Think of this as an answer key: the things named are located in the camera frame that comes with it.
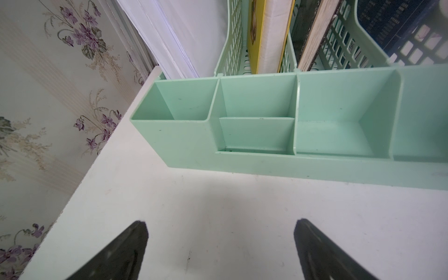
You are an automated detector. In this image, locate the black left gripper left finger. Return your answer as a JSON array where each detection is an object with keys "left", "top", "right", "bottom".
[{"left": 69, "top": 220, "right": 149, "bottom": 280}]

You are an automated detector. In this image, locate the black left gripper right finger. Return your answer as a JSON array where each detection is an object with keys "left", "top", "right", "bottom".
[{"left": 294, "top": 219, "right": 376, "bottom": 280}]

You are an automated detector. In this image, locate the green desk file organizer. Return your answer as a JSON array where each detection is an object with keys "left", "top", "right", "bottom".
[{"left": 130, "top": 0, "right": 448, "bottom": 191}]

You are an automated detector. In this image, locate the white paper stack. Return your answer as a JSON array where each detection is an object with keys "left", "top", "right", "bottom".
[{"left": 119, "top": 0, "right": 228, "bottom": 79}]

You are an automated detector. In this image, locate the brown edge book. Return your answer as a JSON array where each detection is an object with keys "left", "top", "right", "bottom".
[{"left": 292, "top": 0, "right": 341, "bottom": 72}]

